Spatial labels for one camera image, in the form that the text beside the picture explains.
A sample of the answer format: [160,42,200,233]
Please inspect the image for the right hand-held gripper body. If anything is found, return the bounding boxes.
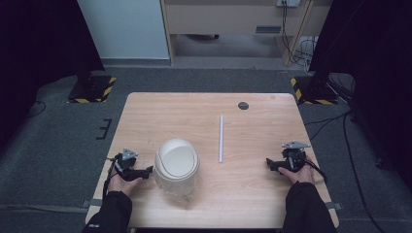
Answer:
[279,140,312,173]

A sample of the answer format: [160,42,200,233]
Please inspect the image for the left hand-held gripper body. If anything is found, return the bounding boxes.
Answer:
[112,148,144,182]

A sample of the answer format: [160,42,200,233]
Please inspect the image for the person's right hand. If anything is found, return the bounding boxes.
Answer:
[277,156,316,185]

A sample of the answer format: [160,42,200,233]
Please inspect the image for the person's left hand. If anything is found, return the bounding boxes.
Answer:
[107,172,144,197]

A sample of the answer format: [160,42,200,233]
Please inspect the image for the white swing-lid trash bin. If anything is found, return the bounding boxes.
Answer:
[153,138,201,204]

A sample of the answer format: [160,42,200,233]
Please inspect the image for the white thin tube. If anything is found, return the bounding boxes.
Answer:
[218,114,225,164]

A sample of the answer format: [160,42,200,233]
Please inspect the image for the black yellow striped stand base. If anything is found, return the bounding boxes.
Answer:
[290,76,340,106]
[66,75,118,105]

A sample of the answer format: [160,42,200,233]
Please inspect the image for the black curtain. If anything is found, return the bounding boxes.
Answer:
[308,0,412,190]
[0,0,106,151]

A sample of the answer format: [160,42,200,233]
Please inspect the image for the white cabinet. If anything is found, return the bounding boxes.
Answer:
[76,0,171,60]

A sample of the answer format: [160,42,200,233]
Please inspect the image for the light wooden desk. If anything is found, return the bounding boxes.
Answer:
[160,0,335,68]

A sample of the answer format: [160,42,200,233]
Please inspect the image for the left hand-held gripper black cable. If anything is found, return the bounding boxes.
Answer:
[102,156,120,199]

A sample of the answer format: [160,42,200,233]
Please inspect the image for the hand-held gripper black cable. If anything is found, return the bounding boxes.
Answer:
[102,156,120,199]
[304,159,328,186]

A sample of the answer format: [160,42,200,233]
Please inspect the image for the right hand-held gripper black cable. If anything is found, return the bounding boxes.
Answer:
[304,159,328,186]

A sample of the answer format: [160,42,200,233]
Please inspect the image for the grey table bracket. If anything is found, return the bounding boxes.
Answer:
[325,201,344,212]
[81,198,103,209]

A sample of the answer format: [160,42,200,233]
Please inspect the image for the long black floor cable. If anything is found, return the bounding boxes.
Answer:
[304,109,388,233]

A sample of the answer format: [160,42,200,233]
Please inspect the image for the white cable bundle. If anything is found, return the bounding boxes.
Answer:
[296,36,321,68]

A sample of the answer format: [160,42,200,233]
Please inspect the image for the black hanging cables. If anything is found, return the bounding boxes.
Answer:
[280,1,309,67]

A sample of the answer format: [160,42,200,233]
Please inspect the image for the grey wall power socket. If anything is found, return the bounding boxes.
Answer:
[275,0,301,9]

